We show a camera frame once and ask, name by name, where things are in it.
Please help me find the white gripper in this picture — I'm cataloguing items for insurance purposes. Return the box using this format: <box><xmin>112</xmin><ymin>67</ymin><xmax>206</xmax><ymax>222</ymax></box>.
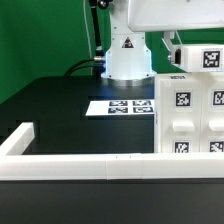
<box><xmin>128</xmin><ymin>0</ymin><xmax>224</xmax><ymax>65</ymax></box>

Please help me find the small white cabinet top box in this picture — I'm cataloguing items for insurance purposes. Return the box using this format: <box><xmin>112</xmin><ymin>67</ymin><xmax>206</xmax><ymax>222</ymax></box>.
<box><xmin>173</xmin><ymin>44</ymin><xmax>224</xmax><ymax>73</ymax></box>

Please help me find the white cabinet body box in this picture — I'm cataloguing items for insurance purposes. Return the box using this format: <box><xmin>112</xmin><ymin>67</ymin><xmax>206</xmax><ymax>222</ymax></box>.
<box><xmin>154</xmin><ymin>72</ymin><xmax>224</xmax><ymax>153</ymax></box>

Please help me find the white cabinet door panel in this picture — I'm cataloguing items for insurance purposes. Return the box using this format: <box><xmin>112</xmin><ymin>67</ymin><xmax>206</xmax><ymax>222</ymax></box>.
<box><xmin>200</xmin><ymin>73</ymin><xmax>224</xmax><ymax>152</ymax></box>
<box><xmin>158</xmin><ymin>75</ymin><xmax>202</xmax><ymax>153</ymax></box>

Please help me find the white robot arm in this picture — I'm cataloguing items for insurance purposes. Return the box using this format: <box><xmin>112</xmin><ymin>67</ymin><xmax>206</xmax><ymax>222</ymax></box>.
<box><xmin>103</xmin><ymin>0</ymin><xmax>224</xmax><ymax>81</ymax></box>

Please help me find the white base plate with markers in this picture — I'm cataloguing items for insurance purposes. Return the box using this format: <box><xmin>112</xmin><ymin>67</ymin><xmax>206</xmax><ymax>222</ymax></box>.
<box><xmin>86</xmin><ymin>99</ymin><xmax>154</xmax><ymax>116</ymax></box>

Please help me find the black cable bundle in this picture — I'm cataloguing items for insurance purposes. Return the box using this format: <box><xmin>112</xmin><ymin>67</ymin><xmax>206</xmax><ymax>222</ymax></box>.
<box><xmin>64</xmin><ymin>56</ymin><xmax>107</xmax><ymax>78</ymax></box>

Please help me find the thin white cable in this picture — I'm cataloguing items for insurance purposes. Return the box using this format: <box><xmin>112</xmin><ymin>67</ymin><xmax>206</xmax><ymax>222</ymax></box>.
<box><xmin>83</xmin><ymin>0</ymin><xmax>94</xmax><ymax>76</ymax></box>

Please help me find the white U-shaped frame wall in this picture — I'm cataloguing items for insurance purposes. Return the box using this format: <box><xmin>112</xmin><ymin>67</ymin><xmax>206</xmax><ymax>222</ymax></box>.
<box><xmin>0</xmin><ymin>122</ymin><xmax>224</xmax><ymax>181</ymax></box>

